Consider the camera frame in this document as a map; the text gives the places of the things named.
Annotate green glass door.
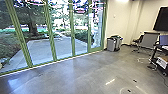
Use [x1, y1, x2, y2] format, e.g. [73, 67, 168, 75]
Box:
[87, 0, 107, 54]

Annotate grey indoor waste bin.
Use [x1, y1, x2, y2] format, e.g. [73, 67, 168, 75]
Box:
[106, 37, 118, 53]

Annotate green shrub bed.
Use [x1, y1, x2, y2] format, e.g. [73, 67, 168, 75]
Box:
[74, 29, 96, 45]

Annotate large tree trunk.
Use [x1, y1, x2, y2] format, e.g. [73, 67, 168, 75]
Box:
[27, 11, 40, 37]

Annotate black wheeled cart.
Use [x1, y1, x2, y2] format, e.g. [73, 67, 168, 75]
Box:
[147, 33, 168, 77]

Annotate black wall television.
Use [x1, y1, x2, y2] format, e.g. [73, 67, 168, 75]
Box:
[152, 6, 168, 33]

